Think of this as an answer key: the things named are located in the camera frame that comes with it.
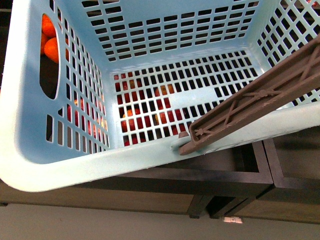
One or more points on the light blue plastic basket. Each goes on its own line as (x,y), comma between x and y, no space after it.
(132,74)

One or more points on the brown basket handle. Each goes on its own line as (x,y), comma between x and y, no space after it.
(290,79)

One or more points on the orange fruit lower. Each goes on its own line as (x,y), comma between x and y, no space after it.
(51,50)

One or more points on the orange fruit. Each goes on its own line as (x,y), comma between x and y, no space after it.
(48,27)
(51,50)

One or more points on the dark wooden produce shelf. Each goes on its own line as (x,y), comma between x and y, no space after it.
(273,179)

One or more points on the orange fruit upper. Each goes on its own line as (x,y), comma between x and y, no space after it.
(48,27)

